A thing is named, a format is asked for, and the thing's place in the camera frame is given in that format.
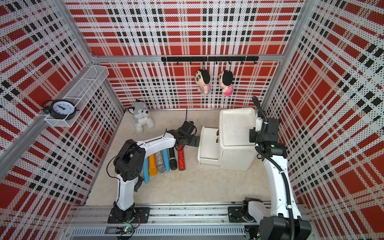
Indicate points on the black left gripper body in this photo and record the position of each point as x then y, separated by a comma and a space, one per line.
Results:
188, 141

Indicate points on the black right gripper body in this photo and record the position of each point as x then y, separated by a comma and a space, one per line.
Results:
255, 137

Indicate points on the red rhinestone microphone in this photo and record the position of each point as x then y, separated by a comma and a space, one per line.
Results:
181, 157

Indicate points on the white bottom drawer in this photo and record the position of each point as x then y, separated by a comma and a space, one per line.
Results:
209, 147

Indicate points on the blue microphone from drawer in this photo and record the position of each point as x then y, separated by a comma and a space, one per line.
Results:
166, 159

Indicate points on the silver rhinestone microphone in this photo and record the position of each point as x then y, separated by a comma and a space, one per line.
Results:
159, 162

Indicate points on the orange microphone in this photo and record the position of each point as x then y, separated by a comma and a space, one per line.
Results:
152, 165

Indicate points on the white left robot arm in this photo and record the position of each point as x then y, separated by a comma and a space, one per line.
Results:
129, 164

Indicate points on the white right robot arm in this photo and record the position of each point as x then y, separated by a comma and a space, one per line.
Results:
283, 220

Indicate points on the white plastic drawer cabinet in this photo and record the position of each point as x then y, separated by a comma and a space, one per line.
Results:
237, 153

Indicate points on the grey white husky plush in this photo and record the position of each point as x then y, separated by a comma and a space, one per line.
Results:
142, 116

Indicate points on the blue-shorts plush doll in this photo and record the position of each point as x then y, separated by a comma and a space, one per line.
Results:
203, 80

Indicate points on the pink-dressed plush doll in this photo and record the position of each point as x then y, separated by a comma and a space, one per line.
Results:
226, 79

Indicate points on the green circuit board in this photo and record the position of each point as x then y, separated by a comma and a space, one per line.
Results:
124, 230

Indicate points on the black alarm clock in basket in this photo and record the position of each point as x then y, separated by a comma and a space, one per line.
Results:
59, 109

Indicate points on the black wall hook rail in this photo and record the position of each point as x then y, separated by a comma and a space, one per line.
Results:
210, 59

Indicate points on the white wire wall basket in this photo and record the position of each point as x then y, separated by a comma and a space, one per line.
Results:
81, 93

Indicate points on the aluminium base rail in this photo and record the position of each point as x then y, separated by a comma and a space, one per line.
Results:
193, 221

